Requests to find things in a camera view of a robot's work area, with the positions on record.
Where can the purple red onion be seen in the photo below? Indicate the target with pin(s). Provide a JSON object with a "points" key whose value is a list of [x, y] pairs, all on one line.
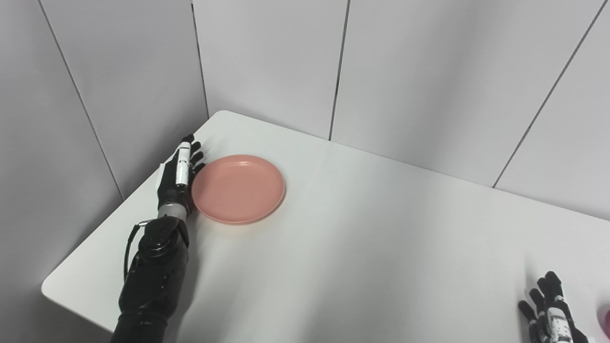
{"points": [[605, 321]]}

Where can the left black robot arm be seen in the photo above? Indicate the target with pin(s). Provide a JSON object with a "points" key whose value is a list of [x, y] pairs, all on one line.
{"points": [[155, 276]]}

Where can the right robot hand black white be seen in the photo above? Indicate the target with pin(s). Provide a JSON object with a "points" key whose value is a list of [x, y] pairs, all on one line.
{"points": [[550, 314]]}

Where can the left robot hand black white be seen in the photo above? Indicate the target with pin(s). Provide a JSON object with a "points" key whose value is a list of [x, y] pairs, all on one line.
{"points": [[178, 178]]}

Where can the pink plate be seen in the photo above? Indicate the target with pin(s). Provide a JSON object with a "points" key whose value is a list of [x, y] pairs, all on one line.
{"points": [[238, 189]]}

